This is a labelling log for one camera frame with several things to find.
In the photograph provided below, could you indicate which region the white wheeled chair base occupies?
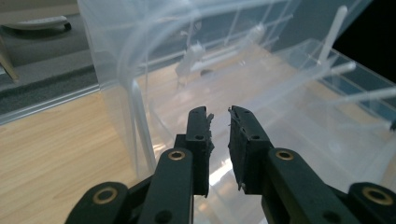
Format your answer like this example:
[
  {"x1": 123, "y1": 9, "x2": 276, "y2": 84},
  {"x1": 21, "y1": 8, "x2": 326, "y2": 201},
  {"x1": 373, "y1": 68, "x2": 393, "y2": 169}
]
[{"x1": 1, "y1": 15, "x2": 73, "y2": 33}]

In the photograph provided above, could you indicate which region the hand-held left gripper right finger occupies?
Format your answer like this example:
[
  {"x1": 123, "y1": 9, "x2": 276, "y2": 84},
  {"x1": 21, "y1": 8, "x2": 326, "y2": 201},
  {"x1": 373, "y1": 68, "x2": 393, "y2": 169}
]
[{"x1": 227, "y1": 105, "x2": 361, "y2": 224}]

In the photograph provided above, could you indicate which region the clear plastic storage box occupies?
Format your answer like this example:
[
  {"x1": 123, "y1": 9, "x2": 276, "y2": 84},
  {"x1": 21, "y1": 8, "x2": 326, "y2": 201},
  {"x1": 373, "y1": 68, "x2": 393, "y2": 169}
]
[{"x1": 77, "y1": 0, "x2": 396, "y2": 224}]

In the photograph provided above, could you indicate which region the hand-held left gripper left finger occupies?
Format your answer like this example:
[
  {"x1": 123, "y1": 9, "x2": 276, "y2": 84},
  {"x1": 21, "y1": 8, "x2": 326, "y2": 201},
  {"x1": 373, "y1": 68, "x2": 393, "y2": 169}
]
[{"x1": 136, "y1": 105, "x2": 217, "y2": 224}]

